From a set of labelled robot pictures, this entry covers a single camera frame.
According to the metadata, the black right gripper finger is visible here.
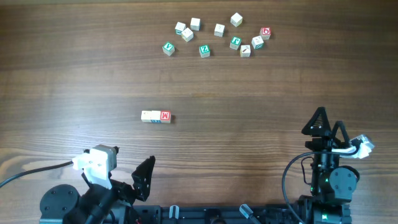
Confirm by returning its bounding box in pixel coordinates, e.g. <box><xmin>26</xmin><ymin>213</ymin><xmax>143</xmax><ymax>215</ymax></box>
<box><xmin>331</xmin><ymin>121</ymin><xmax>350</xmax><ymax>146</ymax></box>
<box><xmin>302</xmin><ymin>107</ymin><xmax>331</xmax><ymax>137</ymax></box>

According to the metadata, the blue sided letter block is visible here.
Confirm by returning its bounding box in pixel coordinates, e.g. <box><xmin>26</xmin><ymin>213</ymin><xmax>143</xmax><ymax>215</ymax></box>
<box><xmin>141</xmin><ymin>111</ymin><xmax>152</xmax><ymax>123</ymax></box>

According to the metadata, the white block blue side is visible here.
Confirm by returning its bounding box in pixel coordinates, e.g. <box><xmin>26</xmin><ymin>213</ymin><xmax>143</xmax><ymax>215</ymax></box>
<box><xmin>150</xmin><ymin>110</ymin><xmax>161</xmax><ymax>123</ymax></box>

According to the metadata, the red letter M block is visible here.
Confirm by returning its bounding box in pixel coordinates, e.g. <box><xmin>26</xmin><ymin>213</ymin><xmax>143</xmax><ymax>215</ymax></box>
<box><xmin>160</xmin><ymin>111</ymin><xmax>172</xmax><ymax>123</ymax></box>

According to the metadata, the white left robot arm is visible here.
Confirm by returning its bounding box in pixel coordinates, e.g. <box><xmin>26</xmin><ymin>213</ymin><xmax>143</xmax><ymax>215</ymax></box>
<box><xmin>39</xmin><ymin>156</ymin><xmax>155</xmax><ymax>224</ymax></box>

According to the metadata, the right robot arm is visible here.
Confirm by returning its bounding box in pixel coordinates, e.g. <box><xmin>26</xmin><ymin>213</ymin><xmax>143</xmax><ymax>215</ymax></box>
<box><xmin>297</xmin><ymin>107</ymin><xmax>359</xmax><ymax>223</ymax></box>

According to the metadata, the white block green side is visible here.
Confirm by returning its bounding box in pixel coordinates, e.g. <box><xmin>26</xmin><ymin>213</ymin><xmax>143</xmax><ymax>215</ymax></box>
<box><xmin>251</xmin><ymin>35</ymin><xmax>264</xmax><ymax>49</ymax></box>

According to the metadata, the hammer picture yellow block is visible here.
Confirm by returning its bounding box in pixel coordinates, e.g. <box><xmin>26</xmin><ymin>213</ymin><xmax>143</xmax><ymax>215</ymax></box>
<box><xmin>240</xmin><ymin>45</ymin><xmax>251</xmax><ymax>57</ymax></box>

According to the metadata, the red letter O block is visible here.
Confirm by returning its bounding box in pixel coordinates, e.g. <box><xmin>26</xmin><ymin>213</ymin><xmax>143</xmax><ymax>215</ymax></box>
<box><xmin>260</xmin><ymin>27</ymin><xmax>271</xmax><ymax>40</ymax></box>

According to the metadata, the green letter J block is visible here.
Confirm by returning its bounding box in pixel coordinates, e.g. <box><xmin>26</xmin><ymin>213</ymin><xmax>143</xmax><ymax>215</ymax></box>
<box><xmin>229</xmin><ymin>36</ymin><xmax>241</xmax><ymax>50</ymax></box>

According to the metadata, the green letter V block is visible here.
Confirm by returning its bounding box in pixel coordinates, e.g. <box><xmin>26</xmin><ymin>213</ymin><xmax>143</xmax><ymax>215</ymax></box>
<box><xmin>162</xmin><ymin>42</ymin><xmax>175</xmax><ymax>56</ymax></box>

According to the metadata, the plain white corner block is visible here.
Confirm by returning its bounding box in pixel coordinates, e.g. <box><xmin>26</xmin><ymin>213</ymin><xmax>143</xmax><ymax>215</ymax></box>
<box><xmin>230</xmin><ymin>12</ymin><xmax>243</xmax><ymax>27</ymax></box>

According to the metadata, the green letter Z block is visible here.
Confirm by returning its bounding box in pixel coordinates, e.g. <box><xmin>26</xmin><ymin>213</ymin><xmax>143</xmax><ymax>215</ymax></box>
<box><xmin>199</xmin><ymin>45</ymin><xmax>210</xmax><ymax>58</ymax></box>

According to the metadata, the white picture wooden block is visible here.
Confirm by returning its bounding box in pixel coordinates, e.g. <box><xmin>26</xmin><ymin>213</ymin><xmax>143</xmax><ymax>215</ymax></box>
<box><xmin>214</xmin><ymin>24</ymin><xmax>225</xmax><ymax>37</ymax></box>

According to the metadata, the yellow sided wooden block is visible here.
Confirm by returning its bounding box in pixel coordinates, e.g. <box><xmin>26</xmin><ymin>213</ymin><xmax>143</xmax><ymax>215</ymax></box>
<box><xmin>181</xmin><ymin>28</ymin><xmax>194</xmax><ymax>42</ymax></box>

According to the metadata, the teal sided white block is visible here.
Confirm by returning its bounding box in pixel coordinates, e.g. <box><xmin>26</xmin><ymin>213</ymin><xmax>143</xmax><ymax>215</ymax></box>
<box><xmin>175</xmin><ymin>22</ymin><xmax>187</xmax><ymax>35</ymax></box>

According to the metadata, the plain white wooden block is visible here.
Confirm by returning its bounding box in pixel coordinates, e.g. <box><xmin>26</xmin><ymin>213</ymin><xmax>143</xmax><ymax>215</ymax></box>
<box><xmin>190</xmin><ymin>17</ymin><xmax>201</xmax><ymax>30</ymax></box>

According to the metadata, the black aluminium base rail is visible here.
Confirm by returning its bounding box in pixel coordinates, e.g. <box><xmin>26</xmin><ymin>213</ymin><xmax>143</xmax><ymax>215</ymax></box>
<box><xmin>124</xmin><ymin>203</ymin><xmax>353</xmax><ymax>224</ymax></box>

